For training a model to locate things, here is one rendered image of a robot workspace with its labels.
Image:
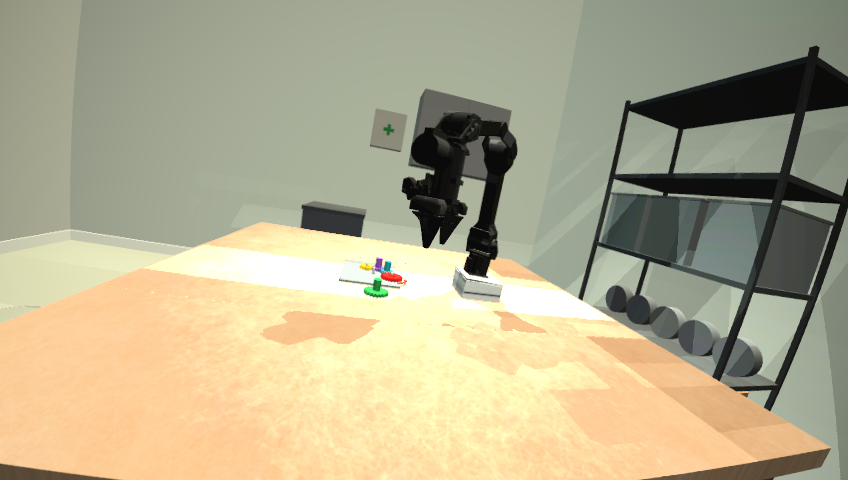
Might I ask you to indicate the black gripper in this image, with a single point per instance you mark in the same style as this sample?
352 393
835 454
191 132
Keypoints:
441 208

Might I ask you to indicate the green gear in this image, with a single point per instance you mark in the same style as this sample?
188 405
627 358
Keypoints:
376 291

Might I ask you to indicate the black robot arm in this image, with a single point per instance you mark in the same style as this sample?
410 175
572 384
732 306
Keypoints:
436 148

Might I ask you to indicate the red gear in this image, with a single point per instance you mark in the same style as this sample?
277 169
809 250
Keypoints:
389 277

